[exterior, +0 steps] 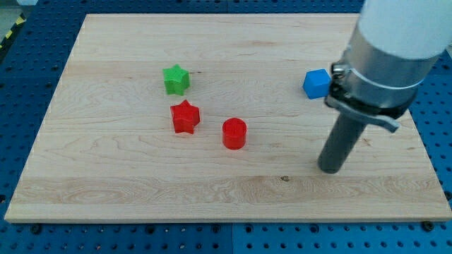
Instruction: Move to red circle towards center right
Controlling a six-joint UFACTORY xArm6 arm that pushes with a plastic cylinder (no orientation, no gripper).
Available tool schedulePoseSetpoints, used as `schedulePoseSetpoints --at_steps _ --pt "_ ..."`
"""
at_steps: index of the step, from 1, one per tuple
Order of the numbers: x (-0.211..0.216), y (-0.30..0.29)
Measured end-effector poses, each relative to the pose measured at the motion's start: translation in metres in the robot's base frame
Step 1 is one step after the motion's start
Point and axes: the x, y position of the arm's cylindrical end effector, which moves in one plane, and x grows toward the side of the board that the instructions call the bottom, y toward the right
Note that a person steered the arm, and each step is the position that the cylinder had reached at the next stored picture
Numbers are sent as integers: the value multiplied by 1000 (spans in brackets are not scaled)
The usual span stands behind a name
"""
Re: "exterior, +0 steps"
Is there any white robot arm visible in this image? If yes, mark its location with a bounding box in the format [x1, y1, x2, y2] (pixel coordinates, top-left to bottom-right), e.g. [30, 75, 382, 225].
[326, 0, 451, 133]

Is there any red cylinder block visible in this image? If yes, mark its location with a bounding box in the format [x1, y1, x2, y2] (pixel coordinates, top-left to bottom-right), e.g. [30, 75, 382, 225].
[222, 118, 247, 150]

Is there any red star block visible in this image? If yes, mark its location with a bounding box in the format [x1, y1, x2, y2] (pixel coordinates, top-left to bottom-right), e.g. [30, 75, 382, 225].
[170, 100, 201, 134]

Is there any green star block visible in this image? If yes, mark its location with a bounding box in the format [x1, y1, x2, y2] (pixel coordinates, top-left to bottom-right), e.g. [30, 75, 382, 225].
[162, 64, 190, 96]

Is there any light wooden board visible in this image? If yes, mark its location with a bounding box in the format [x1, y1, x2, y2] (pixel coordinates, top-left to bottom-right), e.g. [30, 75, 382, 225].
[5, 14, 451, 223]

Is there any blue cube block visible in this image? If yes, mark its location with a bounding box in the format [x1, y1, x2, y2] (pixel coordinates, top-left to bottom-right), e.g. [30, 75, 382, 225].
[302, 69, 331, 99]

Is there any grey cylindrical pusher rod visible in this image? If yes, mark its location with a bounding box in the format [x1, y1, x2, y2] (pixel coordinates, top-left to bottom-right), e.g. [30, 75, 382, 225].
[317, 114, 367, 174]

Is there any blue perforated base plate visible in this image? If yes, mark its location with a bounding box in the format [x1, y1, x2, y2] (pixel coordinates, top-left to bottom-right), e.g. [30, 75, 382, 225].
[1, 1, 451, 253]

